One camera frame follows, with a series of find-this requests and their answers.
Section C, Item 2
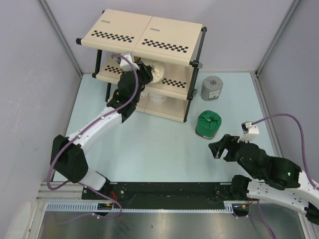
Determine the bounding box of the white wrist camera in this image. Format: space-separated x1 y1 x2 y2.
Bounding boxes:
111 52 139 72
237 121 260 143

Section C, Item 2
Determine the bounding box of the grey slotted cable duct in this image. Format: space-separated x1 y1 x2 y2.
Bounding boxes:
46 201 235 214

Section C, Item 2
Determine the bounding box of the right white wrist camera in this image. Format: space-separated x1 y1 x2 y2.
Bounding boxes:
237 121 260 143

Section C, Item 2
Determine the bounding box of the aluminium frame rail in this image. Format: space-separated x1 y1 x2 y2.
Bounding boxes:
35 181 87 203

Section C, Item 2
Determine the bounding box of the cream paper roll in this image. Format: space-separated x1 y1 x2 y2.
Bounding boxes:
143 59 165 84

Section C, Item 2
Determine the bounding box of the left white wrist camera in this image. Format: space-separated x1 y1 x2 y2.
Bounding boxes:
111 52 139 72

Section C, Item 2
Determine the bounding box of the white dotted paper roll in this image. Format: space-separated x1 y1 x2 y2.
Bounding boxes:
140 90 149 100

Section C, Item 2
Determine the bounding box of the grey wrapped paper roll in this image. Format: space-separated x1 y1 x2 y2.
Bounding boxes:
201 76 223 101

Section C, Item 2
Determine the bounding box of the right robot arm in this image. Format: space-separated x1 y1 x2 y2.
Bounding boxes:
208 134 319 225

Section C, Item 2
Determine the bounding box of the green wrapped paper roll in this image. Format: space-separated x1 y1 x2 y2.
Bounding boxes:
195 110 222 139

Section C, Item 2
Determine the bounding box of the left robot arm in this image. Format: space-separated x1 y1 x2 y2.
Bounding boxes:
50 61 155 199

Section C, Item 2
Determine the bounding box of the white flowered paper roll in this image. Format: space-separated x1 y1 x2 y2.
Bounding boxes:
149 93 167 105

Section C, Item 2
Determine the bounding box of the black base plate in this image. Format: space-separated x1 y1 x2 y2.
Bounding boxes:
81 181 260 217

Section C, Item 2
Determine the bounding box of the beige three-tier shelf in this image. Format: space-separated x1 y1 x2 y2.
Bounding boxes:
76 9 207 122

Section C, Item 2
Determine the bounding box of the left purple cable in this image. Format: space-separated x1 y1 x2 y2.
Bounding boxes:
46 54 139 220

